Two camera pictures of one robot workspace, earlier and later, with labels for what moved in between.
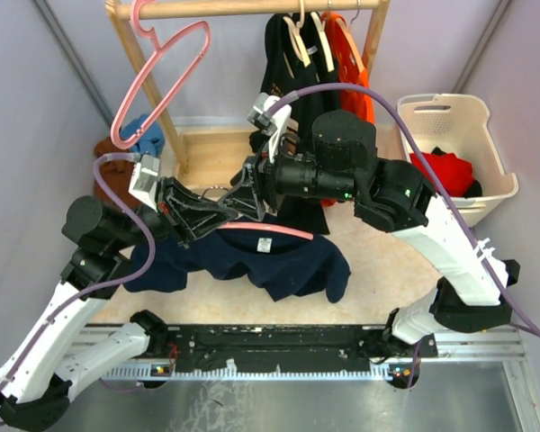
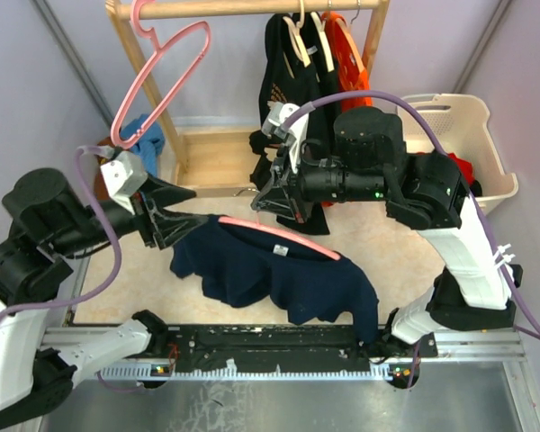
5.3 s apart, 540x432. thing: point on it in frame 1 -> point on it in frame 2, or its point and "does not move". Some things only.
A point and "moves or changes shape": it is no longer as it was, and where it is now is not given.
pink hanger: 260,227 -> 303,242
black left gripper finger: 198,215 -> 169,229
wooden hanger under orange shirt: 349,34 does not move
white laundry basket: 459,122 does not move
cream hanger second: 321,25 does not move
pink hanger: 172,94 does not move
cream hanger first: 297,38 does not move
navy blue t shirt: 283,265 moves or changes shape
